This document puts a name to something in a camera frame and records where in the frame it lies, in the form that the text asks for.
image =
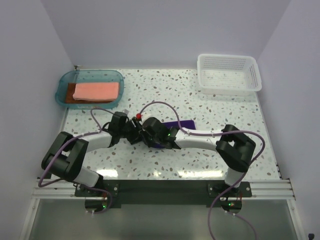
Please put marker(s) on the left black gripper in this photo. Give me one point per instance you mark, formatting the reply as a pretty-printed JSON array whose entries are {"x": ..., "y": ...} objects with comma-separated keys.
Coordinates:
[{"x": 135, "y": 137}]

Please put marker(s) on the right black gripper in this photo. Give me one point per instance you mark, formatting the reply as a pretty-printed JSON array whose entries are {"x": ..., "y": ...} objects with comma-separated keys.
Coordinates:
[{"x": 148, "y": 143}]

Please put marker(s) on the purple towel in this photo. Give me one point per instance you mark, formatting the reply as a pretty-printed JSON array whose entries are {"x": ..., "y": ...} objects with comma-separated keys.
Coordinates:
[{"x": 189, "y": 124}]

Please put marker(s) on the pink towel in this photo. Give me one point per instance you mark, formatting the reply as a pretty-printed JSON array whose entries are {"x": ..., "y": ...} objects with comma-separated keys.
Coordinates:
[{"x": 96, "y": 91}]

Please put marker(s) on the brown towel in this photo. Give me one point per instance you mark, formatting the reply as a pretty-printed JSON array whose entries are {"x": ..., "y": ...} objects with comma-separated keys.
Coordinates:
[{"x": 69, "y": 97}]

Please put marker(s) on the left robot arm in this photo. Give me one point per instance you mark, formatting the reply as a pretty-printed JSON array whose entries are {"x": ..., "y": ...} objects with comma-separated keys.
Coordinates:
[{"x": 65, "y": 157}]

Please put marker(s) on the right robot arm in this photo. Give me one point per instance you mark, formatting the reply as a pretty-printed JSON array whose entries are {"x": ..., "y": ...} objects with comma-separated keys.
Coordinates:
[{"x": 234, "y": 147}]

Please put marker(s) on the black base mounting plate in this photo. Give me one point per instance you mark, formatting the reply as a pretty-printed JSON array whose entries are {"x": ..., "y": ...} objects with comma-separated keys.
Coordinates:
[{"x": 163, "y": 192}]

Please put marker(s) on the blue transparent plastic tray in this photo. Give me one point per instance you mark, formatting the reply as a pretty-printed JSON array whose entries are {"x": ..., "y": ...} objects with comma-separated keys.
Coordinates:
[{"x": 88, "y": 76}]

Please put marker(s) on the white plastic basket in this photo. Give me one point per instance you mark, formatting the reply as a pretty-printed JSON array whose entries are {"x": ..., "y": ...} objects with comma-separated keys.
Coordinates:
[{"x": 232, "y": 75}]

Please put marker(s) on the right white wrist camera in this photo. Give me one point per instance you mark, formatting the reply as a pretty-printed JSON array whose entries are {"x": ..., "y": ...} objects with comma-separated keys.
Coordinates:
[{"x": 142, "y": 115}]

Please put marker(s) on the aluminium frame rail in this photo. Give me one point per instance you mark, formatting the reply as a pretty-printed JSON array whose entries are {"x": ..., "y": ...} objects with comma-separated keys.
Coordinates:
[{"x": 260, "y": 189}]

